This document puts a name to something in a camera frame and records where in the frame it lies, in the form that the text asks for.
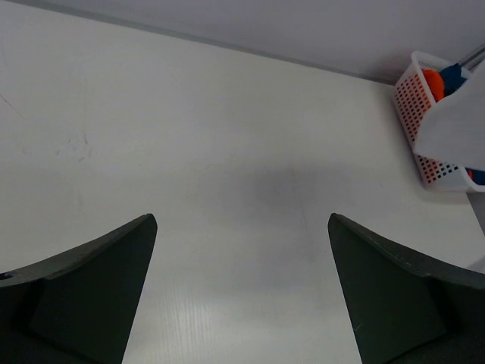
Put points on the white t shirt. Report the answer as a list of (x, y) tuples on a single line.
[(453, 130)]

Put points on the orange t shirt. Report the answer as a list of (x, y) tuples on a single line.
[(435, 83)]

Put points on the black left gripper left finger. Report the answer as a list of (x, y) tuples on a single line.
[(79, 305)]

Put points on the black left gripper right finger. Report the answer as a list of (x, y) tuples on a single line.
[(405, 306)]

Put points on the aluminium frame post right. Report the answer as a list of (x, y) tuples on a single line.
[(473, 59)]

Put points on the white plastic laundry basket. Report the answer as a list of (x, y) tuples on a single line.
[(412, 98)]

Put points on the blue t shirt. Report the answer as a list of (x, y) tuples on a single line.
[(452, 78)]

